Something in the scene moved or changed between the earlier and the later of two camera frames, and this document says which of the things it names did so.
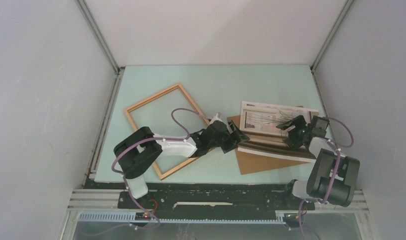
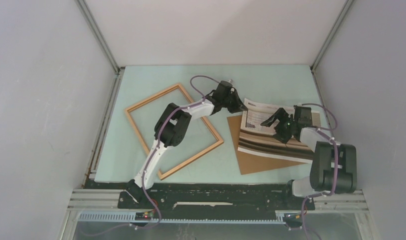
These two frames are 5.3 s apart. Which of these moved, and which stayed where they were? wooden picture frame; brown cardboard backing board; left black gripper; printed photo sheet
Moved: left black gripper
Stayed: wooden picture frame; printed photo sheet; brown cardboard backing board
